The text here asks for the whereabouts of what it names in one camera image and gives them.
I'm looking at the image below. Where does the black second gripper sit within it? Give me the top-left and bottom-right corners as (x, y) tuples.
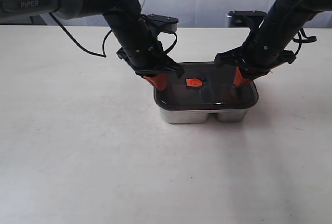
(103, 11), (184, 91)

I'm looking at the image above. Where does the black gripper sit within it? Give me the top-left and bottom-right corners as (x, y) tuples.
(214, 0), (301, 88)

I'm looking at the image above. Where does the dark transparent box lid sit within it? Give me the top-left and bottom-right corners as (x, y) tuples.
(154, 62), (259, 111)

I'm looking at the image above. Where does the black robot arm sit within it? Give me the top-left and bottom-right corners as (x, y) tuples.
(214, 0), (331, 87)

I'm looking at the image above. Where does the black second robot arm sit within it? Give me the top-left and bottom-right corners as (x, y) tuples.
(1, 0), (184, 91)

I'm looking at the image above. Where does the stainless steel lunch box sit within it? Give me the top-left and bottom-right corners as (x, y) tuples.
(160, 107), (250, 124)

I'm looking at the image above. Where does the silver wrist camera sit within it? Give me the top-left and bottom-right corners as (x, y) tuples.
(145, 14), (179, 33)
(225, 10), (267, 28)

